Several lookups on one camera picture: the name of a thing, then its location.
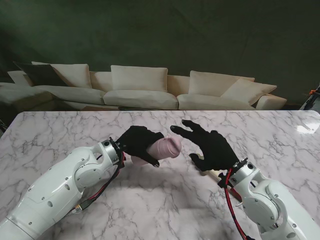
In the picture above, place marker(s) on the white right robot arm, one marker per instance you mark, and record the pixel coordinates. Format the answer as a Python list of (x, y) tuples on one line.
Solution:
[(270, 200)]

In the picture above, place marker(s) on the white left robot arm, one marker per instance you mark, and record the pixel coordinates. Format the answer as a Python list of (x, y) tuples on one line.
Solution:
[(55, 192)]

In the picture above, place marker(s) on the wide rectangular cream cushion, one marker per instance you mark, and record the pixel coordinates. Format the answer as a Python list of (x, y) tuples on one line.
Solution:
[(138, 78)]

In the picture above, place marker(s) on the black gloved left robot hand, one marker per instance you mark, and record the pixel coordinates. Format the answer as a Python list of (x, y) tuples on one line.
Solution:
[(137, 143)]

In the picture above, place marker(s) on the dark brown cushion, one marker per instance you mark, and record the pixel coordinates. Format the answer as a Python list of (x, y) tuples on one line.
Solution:
[(40, 75)]

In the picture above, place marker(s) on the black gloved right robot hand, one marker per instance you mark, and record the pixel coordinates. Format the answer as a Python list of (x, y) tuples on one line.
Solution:
[(215, 152)]

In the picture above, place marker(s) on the stand with orange clamp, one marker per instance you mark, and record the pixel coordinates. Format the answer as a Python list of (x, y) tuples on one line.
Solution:
[(312, 100)]

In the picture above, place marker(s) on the cream cushion behind dark cushion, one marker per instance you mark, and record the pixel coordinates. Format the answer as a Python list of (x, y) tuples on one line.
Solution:
[(75, 75)]

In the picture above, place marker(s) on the pink thermos lid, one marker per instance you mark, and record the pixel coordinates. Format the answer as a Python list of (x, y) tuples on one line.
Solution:
[(173, 147)]

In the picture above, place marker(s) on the cream fabric sofa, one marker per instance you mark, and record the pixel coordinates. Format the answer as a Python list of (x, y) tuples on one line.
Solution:
[(140, 98)]

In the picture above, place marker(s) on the tilted small cream cushion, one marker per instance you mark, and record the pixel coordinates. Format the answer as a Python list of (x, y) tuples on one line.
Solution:
[(252, 91)]

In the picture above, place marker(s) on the pink thermos bottle body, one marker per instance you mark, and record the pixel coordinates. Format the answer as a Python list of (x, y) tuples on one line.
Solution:
[(156, 150)]

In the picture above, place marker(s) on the large cream cushion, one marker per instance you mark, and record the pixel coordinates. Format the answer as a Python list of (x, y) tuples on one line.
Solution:
[(210, 83)]

